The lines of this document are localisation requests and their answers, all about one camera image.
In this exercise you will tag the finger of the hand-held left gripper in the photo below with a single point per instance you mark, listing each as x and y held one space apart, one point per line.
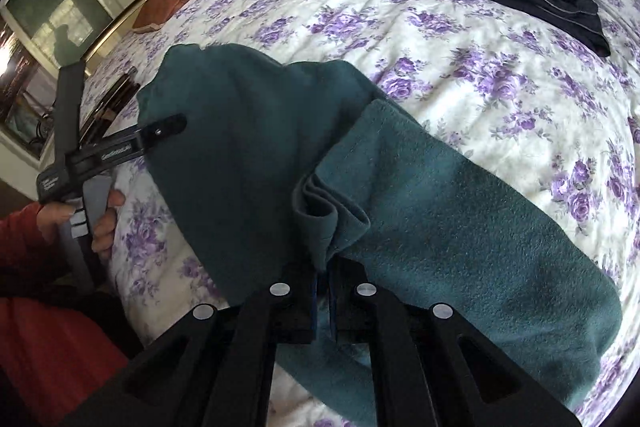
165 127

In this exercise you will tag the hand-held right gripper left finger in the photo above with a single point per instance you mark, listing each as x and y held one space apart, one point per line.
295 307

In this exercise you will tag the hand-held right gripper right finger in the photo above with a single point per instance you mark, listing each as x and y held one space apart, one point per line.
350 307

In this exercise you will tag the teal fleece pants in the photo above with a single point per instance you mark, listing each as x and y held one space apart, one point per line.
425 232

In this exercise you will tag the person's left forearm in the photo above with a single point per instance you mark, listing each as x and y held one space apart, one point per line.
25 237

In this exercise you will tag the person's left hand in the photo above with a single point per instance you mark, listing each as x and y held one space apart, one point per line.
106 227

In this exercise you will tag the person's red jacket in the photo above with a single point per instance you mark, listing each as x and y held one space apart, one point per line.
55 357

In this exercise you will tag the purple floral bedspread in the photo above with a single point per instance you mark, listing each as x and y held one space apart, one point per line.
500 97

